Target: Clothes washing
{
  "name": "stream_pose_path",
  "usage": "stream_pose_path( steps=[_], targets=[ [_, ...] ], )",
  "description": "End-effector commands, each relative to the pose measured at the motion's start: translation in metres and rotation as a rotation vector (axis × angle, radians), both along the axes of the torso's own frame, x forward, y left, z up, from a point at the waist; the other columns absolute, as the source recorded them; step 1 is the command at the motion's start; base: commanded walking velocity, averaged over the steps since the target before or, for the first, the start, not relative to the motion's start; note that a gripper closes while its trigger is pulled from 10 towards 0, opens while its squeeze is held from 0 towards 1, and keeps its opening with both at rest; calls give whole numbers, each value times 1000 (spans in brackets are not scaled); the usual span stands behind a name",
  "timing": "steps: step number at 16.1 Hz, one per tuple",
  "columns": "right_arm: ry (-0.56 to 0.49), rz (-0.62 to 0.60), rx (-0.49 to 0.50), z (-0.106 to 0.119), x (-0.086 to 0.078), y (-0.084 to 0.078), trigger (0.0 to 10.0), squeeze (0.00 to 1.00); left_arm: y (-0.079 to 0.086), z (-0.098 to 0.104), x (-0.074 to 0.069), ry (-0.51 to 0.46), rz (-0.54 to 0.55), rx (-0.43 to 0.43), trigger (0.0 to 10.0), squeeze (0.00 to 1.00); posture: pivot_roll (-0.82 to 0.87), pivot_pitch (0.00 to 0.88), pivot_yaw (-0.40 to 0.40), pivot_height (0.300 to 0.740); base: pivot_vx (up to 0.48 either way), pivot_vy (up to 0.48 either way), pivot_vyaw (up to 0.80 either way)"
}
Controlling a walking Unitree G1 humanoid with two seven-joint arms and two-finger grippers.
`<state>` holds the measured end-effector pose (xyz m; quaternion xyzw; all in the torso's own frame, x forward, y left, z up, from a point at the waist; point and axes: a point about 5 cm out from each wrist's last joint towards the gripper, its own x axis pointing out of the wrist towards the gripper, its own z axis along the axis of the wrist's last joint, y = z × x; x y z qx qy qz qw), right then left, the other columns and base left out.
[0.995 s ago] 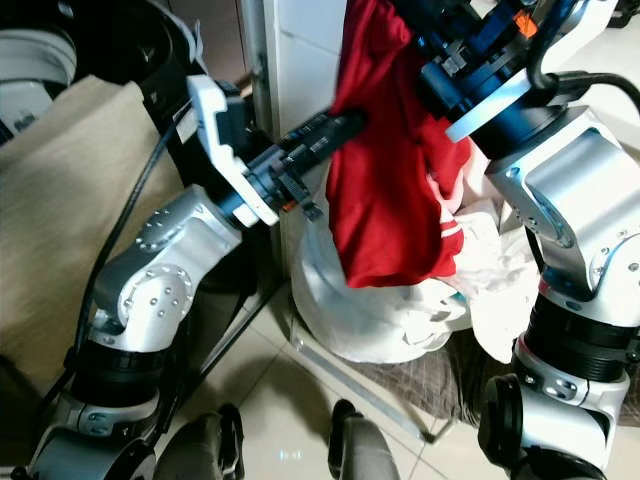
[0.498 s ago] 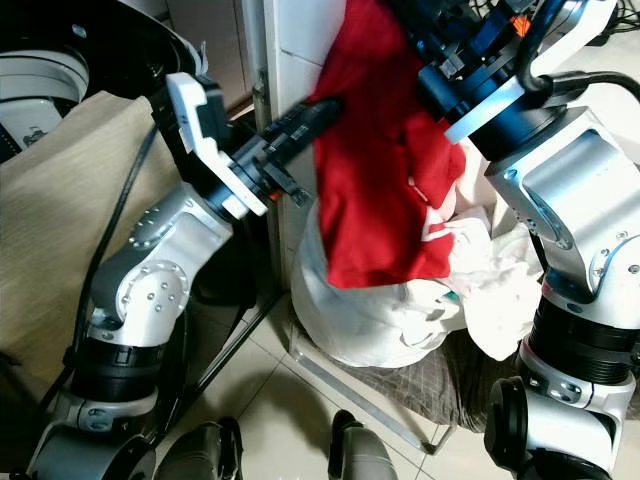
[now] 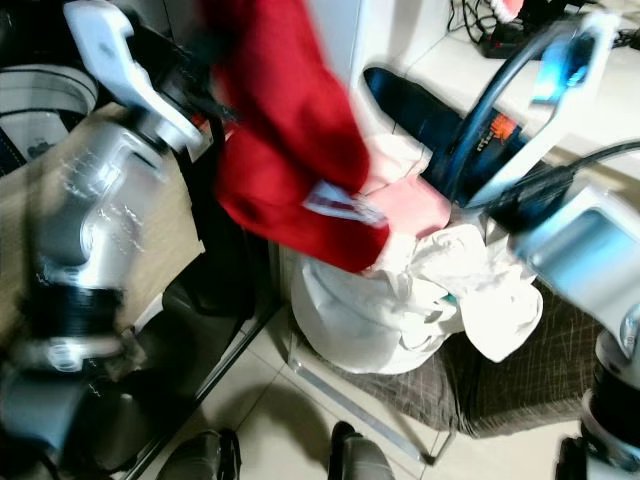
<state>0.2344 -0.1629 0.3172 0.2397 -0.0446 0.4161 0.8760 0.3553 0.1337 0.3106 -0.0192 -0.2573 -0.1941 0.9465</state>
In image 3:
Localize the brown checked laundry basket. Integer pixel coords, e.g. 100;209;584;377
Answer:
282;248;603;443

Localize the pink garment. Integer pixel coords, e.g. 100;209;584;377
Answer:
358;140;457;239

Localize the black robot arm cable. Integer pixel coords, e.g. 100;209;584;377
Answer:
444;18;640;211

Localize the black top-loading washing machine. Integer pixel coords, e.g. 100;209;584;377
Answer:
0;0;283;480

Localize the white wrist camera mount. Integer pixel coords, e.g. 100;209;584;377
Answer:
63;0;213;153
508;10;623;196

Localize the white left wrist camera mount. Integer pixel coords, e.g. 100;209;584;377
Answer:
63;0;213;153

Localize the metal basket stand frame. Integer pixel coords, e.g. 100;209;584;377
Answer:
278;330;446;467

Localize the red garment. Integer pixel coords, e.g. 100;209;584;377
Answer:
200;0;397;277

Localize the grey robot foot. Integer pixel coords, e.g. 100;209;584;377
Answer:
328;420;423;480
158;428;243;480

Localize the grey left robot foot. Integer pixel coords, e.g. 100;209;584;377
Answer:
158;428;243;480

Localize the black power strip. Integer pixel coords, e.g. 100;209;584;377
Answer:
478;24;563;61

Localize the dark blue garment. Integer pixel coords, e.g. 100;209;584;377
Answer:
362;66;563;197

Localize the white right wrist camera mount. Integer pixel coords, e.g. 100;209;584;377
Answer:
508;10;623;196

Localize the white garment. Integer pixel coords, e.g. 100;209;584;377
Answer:
288;138;547;377

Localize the grey right robot foot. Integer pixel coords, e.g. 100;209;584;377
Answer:
328;420;423;480

